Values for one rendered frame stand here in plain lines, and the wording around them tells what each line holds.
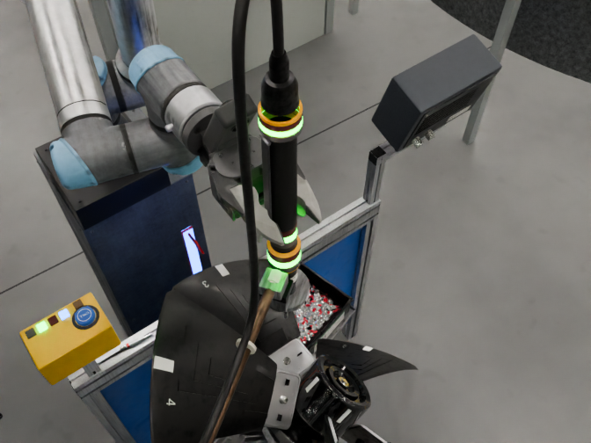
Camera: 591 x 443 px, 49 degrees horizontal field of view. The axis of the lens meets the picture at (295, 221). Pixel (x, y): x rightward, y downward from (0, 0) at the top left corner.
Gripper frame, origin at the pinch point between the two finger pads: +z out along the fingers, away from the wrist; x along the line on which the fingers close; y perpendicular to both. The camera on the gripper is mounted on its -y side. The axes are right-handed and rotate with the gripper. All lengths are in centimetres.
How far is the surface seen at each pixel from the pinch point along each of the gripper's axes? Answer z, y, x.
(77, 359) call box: -34, 64, 30
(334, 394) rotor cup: 8.4, 40.0, -1.6
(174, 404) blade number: 0.5, 25.7, 20.6
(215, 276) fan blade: -26, 49, 0
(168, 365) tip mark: -3.9, 23.5, 18.6
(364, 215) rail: -37, 83, -50
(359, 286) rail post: -37, 126, -53
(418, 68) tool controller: -41, 41, -64
